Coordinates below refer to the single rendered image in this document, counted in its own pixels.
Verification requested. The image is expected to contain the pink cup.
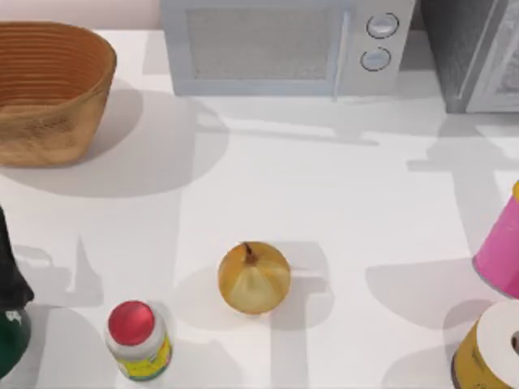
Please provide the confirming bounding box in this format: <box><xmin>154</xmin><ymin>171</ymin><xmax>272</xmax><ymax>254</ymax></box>
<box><xmin>472</xmin><ymin>179</ymin><xmax>519</xmax><ymax>301</ymax></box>

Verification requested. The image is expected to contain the grey cabinet door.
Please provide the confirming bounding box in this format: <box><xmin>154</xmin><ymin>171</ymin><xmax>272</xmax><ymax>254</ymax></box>
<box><xmin>457</xmin><ymin>0</ymin><xmax>519</xmax><ymax>114</ymax></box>

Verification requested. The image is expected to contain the microwave knob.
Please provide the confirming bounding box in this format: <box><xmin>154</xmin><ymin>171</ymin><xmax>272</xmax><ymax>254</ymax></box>
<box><xmin>359</xmin><ymin>45</ymin><xmax>392</xmax><ymax>73</ymax></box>
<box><xmin>366</xmin><ymin>11</ymin><xmax>401</xmax><ymax>39</ymax></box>

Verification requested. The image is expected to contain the white bottle with red cap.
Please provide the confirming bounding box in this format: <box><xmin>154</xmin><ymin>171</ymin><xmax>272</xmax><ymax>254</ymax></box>
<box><xmin>105</xmin><ymin>300</ymin><xmax>174</xmax><ymax>383</ymax></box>

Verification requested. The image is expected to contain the pale microwave oven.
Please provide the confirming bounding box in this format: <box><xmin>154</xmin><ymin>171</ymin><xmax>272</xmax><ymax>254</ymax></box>
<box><xmin>158</xmin><ymin>0</ymin><xmax>418</xmax><ymax>102</ymax></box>

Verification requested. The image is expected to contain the yellow paper roll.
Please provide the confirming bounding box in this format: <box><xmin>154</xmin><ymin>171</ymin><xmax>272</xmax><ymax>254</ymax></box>
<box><xmin>451</xmin><ymin>300</ymin><xmax>519</xmax><ymax>389</ymax></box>

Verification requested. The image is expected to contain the green bottle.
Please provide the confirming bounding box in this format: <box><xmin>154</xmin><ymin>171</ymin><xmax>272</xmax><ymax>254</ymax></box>
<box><xmin>0</xmin><ymin>307</ymin><xmax>32</xmax><ymax>376</ymax></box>

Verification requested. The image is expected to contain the microwave door handle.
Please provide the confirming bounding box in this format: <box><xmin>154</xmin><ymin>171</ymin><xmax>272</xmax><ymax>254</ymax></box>
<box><xmin>332</xmin><ymin>10</ymin><xmax>351</xmax><ymax>102</ymax></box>

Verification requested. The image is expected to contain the yellow onion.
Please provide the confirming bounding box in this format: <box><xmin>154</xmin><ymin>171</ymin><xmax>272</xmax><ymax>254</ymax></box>
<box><xmin>217</xmin><ymin>241</ymin><xmax>292</xmax><ymax>316</ymax></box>

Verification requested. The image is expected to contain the brown woven basket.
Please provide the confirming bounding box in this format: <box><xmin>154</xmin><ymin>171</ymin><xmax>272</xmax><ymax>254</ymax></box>
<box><xmin>0</xmin><ymin>22</ymin><xmax>118</xmax><ymax>168</ymax></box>

